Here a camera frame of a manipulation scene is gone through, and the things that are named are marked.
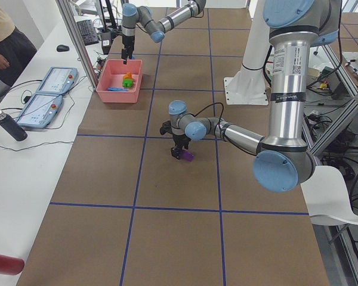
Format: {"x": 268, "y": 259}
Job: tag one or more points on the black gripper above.
{"x": 127, "y": 41}
{"x": 179, "y": 139}

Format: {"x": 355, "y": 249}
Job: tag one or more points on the purple block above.
{"x": 185, "y": 155}

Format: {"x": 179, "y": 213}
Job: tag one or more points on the orange block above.
{"x": 128, "y": 75}

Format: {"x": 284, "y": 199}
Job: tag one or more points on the green block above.
{"x": 128, "y": 83}

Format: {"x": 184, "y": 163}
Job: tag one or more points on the long blue block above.
{"x": 116, "y": 89}

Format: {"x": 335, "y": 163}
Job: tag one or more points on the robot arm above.
{"x": 282, "y": 160}
{"x": 132, "y": 15}

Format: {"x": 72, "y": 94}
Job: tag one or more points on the pink plastic box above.
{"x": 112, "y": 76}

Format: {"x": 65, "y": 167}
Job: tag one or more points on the black keyboard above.
{"x": 87, "y": 32}

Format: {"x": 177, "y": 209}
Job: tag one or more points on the black computer mouse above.
{"x": 62, "y": 48}

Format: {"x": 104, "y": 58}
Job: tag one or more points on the upper teach pendant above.
{"x": 58, "y": 80}

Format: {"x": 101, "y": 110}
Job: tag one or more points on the teach pendant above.
{"x": 39, "y": 111}
{"x": 58, "y": 80}

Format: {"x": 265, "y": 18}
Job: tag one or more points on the lower teach pendant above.
{"x": 39, "y": 111}

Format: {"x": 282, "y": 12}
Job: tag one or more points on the black water bottle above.
{"x": 12, "y": 127}

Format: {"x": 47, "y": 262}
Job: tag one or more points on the white chair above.
{"x": 326, "y": 198}

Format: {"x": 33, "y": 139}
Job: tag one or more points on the red bottle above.
{"x": 10, "y": 265}

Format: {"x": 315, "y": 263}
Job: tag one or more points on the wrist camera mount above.
{"x": 166, "y": 128}

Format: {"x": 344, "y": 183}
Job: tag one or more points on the aluminium frame post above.
{"x": 73, "y": 31}

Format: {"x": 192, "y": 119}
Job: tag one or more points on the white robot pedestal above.
{"x": 248, "y": 86}

